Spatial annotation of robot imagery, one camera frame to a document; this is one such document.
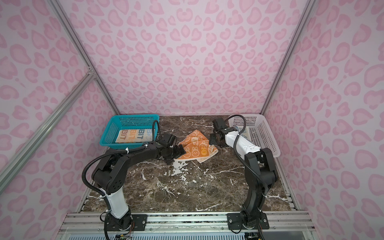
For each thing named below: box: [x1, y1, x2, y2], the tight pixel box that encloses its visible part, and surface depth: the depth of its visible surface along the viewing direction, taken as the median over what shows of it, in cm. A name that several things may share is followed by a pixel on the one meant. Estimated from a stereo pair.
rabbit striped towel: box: [115, 128, 153, 143], surface depth 109 cm
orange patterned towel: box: [173, 129, 219, 164], surface depth 100 cm
